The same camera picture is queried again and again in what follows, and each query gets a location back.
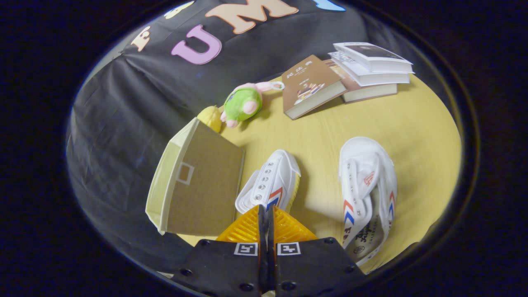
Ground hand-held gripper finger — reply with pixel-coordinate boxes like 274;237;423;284
267;205;368;297
171;205;269;297

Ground white canvas shoe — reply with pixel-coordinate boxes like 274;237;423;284
235;149;302;215
339;137;398;266

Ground brown fabric storage box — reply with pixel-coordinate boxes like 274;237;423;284
145;118;246;236

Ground yellow corn plush toy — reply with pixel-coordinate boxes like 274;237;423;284
197;106;223;133

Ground green and pink plush toy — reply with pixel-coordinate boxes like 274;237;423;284
220;81;285;128

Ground brown cover book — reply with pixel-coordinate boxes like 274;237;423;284
282;55;348;120

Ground reddish brown book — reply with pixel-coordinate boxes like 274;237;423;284
324;59;398;103

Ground white patterned cover book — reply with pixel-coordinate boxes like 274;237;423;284
329;51;411;87

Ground white book dark picture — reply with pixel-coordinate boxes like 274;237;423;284
333;42;414;74

